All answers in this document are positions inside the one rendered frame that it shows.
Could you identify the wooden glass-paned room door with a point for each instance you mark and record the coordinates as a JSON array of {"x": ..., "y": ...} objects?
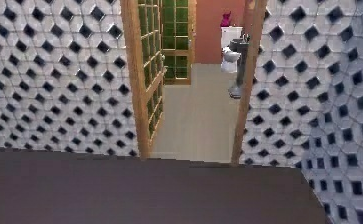
[{"x": 151, "y": 66}]

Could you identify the grey pedestal sink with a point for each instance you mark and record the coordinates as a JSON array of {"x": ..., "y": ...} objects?
[{"x": 239, "y": 63}]

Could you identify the magenta bottle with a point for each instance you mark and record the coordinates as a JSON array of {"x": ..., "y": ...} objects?
[{"x": 226, "y": 19}]

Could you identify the wooden green-glass room door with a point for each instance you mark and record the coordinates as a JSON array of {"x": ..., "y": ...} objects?
[{"x": 175, "y": 40}]

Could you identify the white toilet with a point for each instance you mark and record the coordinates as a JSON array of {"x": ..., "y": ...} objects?
[{"x": 230, "y": 50}]

